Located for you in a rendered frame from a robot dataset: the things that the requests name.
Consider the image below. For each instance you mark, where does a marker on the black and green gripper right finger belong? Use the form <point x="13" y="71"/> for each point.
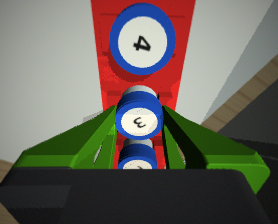
<point x="206" y="149"/>

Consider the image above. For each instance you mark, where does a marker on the red tube rack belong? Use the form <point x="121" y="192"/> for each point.
<point x="114" y="80"/>

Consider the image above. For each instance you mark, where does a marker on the blue screw cap with number 3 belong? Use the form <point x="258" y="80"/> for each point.
<point x="139" y="115"/>

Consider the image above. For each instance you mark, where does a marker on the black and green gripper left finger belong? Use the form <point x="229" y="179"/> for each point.
<point x="76" y="147"/>

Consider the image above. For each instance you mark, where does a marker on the grey flat mat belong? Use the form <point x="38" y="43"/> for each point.
<point x="49" y="76"/>

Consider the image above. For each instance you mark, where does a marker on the grey cylinder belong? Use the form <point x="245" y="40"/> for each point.
<point x="131" y="141"/>
<point x="139" y="88"/>

